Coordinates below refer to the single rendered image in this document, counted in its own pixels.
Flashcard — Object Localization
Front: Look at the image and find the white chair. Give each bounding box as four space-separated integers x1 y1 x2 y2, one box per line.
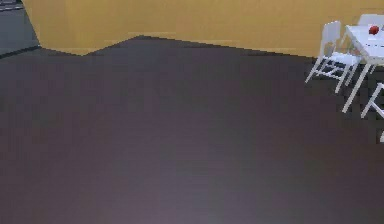
357 13 384 27
304 20 364 95
360 82 384 144

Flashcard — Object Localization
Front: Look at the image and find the white table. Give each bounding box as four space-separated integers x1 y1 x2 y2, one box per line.
341 23 384 114

